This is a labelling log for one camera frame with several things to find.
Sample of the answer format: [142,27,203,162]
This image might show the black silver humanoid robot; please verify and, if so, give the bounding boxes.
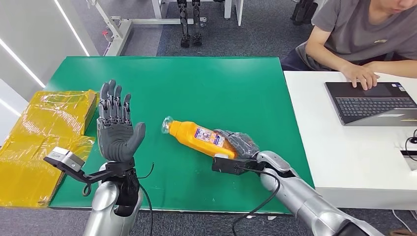
[177,0,203,49]

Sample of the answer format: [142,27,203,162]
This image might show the white metal gantry frame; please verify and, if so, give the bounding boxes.
[85,0,208,57]

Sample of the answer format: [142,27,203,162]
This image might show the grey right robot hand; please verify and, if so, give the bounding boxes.
[213,129,261,160]

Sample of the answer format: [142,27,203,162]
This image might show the orange plastic bottle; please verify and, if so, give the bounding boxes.
[161,116,238,160]

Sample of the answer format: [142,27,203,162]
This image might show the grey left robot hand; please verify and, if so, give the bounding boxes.
[96,79,147,163]

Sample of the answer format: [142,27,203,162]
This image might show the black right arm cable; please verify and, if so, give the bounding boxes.
[231,167,281,236]

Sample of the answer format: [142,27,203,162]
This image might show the dark grey laptop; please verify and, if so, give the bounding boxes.
[324,81,417,127]

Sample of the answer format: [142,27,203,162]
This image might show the black desk cable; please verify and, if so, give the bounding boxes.
[404,128,417,162]

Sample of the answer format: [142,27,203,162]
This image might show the black left camera bracket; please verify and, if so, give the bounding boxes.
[70,164,119,185]

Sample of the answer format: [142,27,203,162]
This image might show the yellow film-wrapped cardboard box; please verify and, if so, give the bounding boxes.
[0,89,100,209]

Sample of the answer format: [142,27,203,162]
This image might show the person's right hand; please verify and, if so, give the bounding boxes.
[342,64,380,91]

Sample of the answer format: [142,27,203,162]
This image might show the black camera bracket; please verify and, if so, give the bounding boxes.
[70,164,119,185]
[239,159,266,175]

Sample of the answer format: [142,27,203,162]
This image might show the brown shoe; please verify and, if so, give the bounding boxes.
[389,228,416,236]

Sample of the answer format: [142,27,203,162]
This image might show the green table mat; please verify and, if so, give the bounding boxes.
[44,56,315,215]

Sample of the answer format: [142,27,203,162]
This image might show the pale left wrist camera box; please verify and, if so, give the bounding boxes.
[43,147,86,173]

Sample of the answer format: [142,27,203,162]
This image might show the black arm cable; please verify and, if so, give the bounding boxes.
[138,162,154,236]
[231,167,281,236]

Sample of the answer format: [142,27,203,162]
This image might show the person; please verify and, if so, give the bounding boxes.
[280,0,417,91]

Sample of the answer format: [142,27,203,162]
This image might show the white floor cable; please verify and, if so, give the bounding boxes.
[391,209,417,233]

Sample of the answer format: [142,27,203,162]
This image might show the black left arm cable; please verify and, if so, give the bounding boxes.
[138,162,154,236]

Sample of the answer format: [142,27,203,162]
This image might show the white wall light strip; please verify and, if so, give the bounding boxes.
[0,38,46,89]
[53,0,90,57]
[0,98,22,117]

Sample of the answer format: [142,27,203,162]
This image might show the white background table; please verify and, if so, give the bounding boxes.
[150,0,244,27]

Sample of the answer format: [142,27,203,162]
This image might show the white desk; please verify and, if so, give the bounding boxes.
[283,71,417,211]

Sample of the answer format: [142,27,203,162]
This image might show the black right camera bracket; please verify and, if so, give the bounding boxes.
[239,159,266,175]

